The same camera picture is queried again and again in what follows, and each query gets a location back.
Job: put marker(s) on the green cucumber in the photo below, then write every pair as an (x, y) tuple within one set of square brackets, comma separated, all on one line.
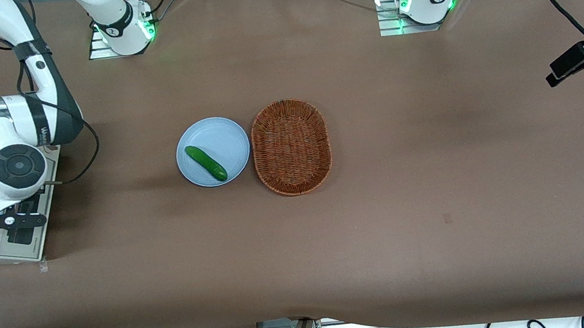
[(207, 164)]

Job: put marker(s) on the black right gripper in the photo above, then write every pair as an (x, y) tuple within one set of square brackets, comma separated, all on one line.
[(24, 208)]

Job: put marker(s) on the light blue round plate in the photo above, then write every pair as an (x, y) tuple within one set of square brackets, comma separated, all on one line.
[(222, 139)]

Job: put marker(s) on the oval woven wicker basket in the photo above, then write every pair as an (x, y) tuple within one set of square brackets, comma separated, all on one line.
[(291, 147)]

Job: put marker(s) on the brown tablecloth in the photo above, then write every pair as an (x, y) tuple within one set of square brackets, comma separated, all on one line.
[(439, 179)]

